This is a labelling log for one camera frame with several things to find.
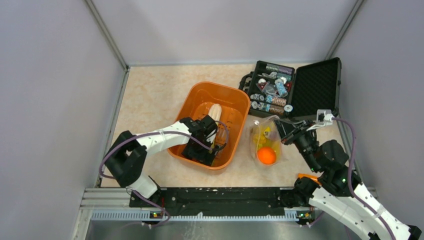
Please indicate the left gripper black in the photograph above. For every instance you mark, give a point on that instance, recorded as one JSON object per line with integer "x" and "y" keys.
{"x": 204, "y": 157}

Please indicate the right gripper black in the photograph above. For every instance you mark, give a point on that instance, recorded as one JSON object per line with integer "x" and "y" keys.
{"x": 289, "y": 128}

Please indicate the clear zip top bag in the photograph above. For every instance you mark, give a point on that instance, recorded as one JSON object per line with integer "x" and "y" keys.
{"x": 262, "y": 124}

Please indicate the yellow banana bunch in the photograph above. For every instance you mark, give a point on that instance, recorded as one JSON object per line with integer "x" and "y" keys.
{"x": 267, "y": 138}

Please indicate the orange fruit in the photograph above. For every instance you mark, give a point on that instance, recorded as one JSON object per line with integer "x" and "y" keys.
{"x": 266, "y": 155}

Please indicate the orange plastic basket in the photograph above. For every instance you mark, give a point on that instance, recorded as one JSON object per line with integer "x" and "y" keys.
{"x": 223, "y": 111}

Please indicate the green leafy vegetable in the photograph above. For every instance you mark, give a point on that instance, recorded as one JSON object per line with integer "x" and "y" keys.
{"x": 215, "y": 112}

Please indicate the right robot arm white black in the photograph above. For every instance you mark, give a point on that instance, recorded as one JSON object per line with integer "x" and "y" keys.
{"x": 339, "y": 191}

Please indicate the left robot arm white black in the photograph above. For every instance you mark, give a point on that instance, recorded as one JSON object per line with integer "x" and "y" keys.
{"x": 126, "y": 158}

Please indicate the black poker chip case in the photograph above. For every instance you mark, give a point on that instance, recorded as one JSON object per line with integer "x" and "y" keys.
{"x": 293, "y": 93}

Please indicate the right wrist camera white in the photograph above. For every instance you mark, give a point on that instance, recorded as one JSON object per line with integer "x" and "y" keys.
{"x": 324, "y": 118}

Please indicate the orange handled tool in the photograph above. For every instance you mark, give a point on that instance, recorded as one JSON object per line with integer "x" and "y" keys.
{"x": 311, "y": 177}

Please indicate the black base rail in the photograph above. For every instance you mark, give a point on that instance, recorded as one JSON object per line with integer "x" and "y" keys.
{"x": 226, "y": 201}

